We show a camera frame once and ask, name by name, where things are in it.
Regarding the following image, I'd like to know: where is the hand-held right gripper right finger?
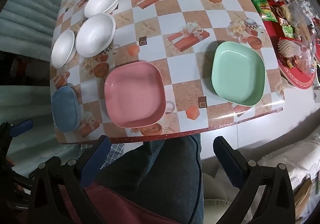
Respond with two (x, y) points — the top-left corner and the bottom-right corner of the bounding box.
(213, 136), (297, 224)

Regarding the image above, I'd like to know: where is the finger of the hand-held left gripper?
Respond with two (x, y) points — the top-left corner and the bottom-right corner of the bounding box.
(9, 119), (34, 138)

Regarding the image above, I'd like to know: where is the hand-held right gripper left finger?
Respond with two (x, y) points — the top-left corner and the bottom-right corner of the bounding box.
(29, 135), (112, 224)

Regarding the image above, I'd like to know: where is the blue square plate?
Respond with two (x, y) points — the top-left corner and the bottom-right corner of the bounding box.
(51, 86), (82, 133)

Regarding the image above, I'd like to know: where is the pink square plate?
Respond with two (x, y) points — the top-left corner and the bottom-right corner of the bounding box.
(104, 61), (167, 129)

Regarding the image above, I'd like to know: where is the white foam bowl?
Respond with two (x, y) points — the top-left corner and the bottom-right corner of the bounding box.
(75, 13), (116, 58)
(51, 30), (76, 69)
(83, 0), (121, 18)

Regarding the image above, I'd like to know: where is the green square plate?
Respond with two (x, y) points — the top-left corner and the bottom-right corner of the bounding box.
(211, 41), (266, 107)

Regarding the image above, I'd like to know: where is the grey checked cloth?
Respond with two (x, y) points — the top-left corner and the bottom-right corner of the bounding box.
(79, 143), (125, 168)

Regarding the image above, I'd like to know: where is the beige cushion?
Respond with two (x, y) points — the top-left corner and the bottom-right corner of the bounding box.
(202, 171), (251, 224)

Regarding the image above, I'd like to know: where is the maroon clothing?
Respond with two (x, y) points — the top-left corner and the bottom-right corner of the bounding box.
(60, 181), (175, 224)

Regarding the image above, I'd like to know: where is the person's leg in jeans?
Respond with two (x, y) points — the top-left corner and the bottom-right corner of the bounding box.
(96, 134), (205, 224)

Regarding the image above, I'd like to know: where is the white fluffy blanket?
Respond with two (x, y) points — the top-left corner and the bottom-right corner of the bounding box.
(259, 135), (320, 191)

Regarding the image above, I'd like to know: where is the red round tray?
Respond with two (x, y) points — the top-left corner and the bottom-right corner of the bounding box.
(246, 0), (317, 89)

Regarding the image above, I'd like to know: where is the white foam fruit net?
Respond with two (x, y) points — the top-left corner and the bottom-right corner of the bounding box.
(278, 39), (303, 59)

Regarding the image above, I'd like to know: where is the small green packet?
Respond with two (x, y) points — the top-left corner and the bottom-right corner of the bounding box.
(282, 24), (294, 39)

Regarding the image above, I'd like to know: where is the green snack packet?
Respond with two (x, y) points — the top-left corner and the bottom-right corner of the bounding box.
(247, 0), (278, 23)

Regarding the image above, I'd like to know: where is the checkered printed tablecloth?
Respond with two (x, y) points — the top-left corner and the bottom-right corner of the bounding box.
(49, 0), (286, 145)

